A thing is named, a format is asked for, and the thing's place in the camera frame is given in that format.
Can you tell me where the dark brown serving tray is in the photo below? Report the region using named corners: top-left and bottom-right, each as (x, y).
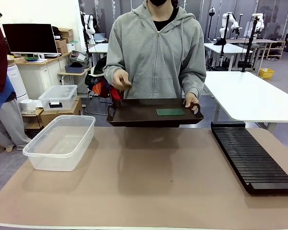
top-left (106, 97), bottom-right (204, 127)

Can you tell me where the plain green PCB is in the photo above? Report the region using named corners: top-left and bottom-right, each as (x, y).
top-left (156, 108), bottom-right (186, 116)

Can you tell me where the person's right forearm grey sleeve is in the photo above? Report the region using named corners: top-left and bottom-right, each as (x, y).
top-left (102, 62), bottom-right (130, 88)

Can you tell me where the person's left forearm grey sleeve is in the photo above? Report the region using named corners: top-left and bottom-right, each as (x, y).
top-left (179, 69), bottom-right (207, 99)

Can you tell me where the person's right hand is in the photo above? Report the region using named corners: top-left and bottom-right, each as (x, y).
top-left (112, 70), bottom-right (132, 91)

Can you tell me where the person's left hand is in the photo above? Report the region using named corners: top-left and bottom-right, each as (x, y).
top-left (183, 92), bottom-right (200, 112)

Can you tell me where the black computer monitor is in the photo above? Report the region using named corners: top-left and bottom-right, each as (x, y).
top-left (2, 23), bottom-right (59, 58)

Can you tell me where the white air purifier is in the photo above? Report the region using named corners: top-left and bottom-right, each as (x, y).
top-left (6, 63), bottom-right (29, 101)

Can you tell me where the white cabinet desk wooden top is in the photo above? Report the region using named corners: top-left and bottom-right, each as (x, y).
top-left (8, 53), bottom-right (72, 100)

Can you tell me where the grey tool case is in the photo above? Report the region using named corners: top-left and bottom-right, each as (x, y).
top-left (69, 50), bottom-right (89, 64)

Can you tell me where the small white round device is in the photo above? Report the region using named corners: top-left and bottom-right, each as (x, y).
top-left (19, 99), bottom-right (36, 113)

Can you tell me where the grey plastic bin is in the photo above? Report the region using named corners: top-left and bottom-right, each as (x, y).
top-left (65, 64), bottom-right (85, 74)

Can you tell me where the small wooden side table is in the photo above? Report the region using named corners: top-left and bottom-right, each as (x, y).
top-left (58, 67), bottom-right (92, 87)

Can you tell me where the clear lidded storage box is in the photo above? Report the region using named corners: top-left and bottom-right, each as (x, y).
top-left (38, 85), bottom-right (78, 112)

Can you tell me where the white background table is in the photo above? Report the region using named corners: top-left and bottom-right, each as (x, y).
top-left (204, 42), bottom-right (253, 71)
top-left (88, 43), bottom-right (109, 68)

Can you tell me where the low wooden black-framed stool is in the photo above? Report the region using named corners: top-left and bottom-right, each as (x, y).
top-left (21, 107), bottom-right (44, 133)

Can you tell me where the chair with piled clothes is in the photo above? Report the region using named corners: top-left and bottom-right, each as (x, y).
top-left (84, 55), bottom-right (123, 116)

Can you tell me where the large cardboard box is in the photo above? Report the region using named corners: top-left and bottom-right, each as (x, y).
top-left (40, 97), bottom-right (84, 127)

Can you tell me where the clear plastic tub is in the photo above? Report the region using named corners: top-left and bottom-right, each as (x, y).
top-left (22, 115), bottom-right (96, 172)

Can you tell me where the person in grey hoodie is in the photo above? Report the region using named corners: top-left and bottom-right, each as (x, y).
top-left (102, 0), bottom-right (207, 100)

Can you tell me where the black tripod stand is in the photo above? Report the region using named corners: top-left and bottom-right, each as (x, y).
top-left (211, 13), bottom-right (231, 71)

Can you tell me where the large white table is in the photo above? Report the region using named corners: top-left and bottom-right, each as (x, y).
top-left (203, 71), bottom-right (288, 132)

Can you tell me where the yellow plastic basket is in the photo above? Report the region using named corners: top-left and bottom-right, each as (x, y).
top-left (258, 68), bottom-right (275, 80)

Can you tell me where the wooden shelf unit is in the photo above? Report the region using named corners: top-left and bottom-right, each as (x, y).
top-left (254, 39), bottom-right (286, 60)

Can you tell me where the black slotted PCB rack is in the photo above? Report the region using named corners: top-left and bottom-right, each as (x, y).
top-left (210, 121), bottom-right (288, 195)

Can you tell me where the black camera stand pole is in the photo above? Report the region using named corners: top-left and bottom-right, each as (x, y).
top-left (241, 16), bottom-right (261, 72)

